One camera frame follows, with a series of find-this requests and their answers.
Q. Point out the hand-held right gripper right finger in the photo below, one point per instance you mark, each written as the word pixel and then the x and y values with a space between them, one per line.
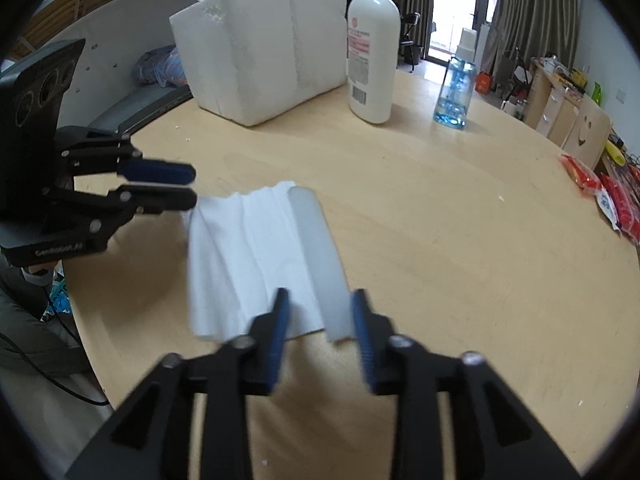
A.
pixel 362 340

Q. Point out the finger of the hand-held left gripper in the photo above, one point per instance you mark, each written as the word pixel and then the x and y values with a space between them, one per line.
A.
pixel 155 172
pixel 160 200

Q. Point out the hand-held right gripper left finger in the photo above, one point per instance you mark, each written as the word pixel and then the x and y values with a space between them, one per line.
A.
pixel 277 332

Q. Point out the translucent white strip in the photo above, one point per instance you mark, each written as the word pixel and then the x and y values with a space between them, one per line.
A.
pixel 317 260

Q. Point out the white tissue sheet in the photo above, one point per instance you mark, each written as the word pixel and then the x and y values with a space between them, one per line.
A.
pixel 235 260

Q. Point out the white foam box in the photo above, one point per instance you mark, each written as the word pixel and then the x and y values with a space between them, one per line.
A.
pixel 250 50

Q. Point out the blue plaid quilt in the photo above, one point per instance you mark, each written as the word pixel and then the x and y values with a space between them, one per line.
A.
pixel 160 65

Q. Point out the white lotion bottle red pump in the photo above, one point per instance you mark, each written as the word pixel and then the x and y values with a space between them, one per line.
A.
pixel 372 60

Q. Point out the clear blue spray bottle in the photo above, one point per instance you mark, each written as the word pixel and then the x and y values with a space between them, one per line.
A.
pixel 455 95

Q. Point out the orange-red snack packet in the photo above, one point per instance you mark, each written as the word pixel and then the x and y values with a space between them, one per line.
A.
pixel 580 171

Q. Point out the white snack packet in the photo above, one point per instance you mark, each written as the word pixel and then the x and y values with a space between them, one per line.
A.
pixel 607 207

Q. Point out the orange bag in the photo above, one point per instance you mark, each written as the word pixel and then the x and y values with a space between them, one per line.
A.
pixel 483 82

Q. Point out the black folding chair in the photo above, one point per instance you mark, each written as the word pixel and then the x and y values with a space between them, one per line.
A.
pixel 517 72
pixel 412 35

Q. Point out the red snack packet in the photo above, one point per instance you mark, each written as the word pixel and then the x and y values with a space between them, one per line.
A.
pixel 622 205

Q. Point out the light wooden desk with drawers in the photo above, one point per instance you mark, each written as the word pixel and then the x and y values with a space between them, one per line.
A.
pixel 550 105

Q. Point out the wooden chair with smiley cutout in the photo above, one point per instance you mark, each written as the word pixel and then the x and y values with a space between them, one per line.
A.
pixel 587 130

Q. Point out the yellow packet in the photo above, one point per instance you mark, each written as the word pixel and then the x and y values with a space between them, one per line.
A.
pixel 616 152

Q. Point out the green plastic holder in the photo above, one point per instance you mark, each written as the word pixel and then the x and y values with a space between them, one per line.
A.
pixel 597 94

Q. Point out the glass balcony door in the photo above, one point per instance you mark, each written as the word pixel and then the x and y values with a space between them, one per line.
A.
pixel 460 0

